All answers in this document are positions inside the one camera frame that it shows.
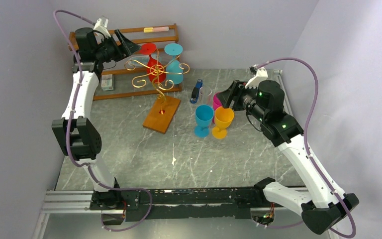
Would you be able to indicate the pink wine glass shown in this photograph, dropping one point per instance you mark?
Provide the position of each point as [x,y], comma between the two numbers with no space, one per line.
[216,103]

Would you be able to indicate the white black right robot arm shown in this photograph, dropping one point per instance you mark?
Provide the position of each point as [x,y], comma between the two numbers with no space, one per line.
[325,203]

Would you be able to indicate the red wine glass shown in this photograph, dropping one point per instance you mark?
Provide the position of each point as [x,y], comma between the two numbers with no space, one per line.
[153,65]

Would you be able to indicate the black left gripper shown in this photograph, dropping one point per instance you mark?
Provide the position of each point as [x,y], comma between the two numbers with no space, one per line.
[130,47]

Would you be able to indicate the gold wire glass rack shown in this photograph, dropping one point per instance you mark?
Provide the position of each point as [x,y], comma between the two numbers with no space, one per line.
[165,107]

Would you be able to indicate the toothbrush package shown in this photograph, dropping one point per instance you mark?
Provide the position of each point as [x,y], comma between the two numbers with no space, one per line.
[139,61]

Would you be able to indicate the wooden shelf rack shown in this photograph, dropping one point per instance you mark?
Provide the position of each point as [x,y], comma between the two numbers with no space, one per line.
[138,36]

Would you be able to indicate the blue wine glass rear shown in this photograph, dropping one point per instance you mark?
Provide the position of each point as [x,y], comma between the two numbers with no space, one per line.
[173,70]

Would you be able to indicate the yellow wine glass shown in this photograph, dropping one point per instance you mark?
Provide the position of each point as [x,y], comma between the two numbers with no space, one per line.
[223,118]

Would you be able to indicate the clear wine glass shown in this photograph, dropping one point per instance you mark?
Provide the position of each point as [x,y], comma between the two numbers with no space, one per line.
[205,96]

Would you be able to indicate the small printed box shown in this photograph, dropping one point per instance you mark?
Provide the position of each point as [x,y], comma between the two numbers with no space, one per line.
[107,82]

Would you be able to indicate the blue wine glass front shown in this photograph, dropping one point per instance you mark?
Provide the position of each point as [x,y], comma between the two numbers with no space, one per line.
[203,118]

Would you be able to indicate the yellow pink eraser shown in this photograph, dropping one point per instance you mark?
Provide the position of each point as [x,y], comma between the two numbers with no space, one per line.
[156,29]

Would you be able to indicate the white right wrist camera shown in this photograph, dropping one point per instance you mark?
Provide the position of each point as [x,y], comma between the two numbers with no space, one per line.
[259,75]

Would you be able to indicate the blue stapler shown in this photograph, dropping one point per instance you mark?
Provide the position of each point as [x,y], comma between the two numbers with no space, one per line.
[195,92]

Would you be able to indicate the blue wine glass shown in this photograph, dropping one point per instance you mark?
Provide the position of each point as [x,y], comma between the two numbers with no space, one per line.
[173,70]
[203,118]

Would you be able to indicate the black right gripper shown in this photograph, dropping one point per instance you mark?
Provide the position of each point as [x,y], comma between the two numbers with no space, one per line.
[238,97]

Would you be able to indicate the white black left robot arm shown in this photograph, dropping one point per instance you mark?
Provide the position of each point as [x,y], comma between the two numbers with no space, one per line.
[77,137]

